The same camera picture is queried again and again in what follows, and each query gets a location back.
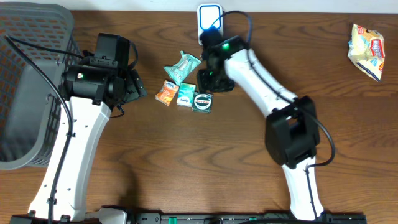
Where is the dark grey plastic basket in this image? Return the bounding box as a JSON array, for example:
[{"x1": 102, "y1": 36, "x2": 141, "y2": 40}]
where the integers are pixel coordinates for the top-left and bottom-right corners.
[{"x1": 1, "y1": 2, "x2": 80, "y2": 170}]

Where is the teal crinkled snack pack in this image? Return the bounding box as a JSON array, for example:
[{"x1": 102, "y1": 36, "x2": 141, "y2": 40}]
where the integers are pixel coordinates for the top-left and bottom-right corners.
[{"x1": 164, "y1": 50, "x2": 201, "y2": 85}]

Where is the teal Kleenex tissue pack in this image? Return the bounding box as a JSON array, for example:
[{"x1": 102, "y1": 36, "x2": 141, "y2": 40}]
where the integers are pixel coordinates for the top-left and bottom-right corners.
[{"x1": 177, "y1": 83, "x2": 196, "y2": 108}]

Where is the orange Kleenex tissue pack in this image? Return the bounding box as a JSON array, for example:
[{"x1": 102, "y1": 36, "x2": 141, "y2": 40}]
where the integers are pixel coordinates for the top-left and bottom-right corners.
[{"x1": 155, "y1": 80, "x2": 179, "y2": 106}]

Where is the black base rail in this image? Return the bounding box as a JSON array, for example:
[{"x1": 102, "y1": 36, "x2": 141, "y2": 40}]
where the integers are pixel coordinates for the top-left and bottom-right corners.
[{"x1": 102, "y1": 205, "x2": 368, "y2": 224}]

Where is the large yellow wipes pack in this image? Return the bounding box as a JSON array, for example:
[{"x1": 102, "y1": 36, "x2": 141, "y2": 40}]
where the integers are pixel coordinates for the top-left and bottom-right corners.
[{"x1": 348, "y1": 24, "x2": 386, "y2": 82}]

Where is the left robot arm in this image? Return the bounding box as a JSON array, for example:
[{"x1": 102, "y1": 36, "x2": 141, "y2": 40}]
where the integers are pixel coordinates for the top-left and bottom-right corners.
[{"x1": 10, "y1": 65, "x2": 146, "y2": 224}]

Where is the dark green round-label pack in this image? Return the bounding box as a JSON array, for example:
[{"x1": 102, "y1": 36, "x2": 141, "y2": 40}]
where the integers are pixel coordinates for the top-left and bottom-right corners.
[{"x1": 192, "y1": 92, "x2": 213, "y2": 114}]

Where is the white barcode scanner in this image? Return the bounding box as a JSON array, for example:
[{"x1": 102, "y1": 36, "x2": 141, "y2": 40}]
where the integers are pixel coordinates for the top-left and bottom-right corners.
[{"x1": 197, "y1": 3, "x2": 223, "y2": 45}]

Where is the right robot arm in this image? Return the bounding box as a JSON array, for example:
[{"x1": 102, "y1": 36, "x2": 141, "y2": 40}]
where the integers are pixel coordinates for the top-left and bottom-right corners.
[{"x1": 197, "y1": 34, "x2": 324, "y2": 220}]

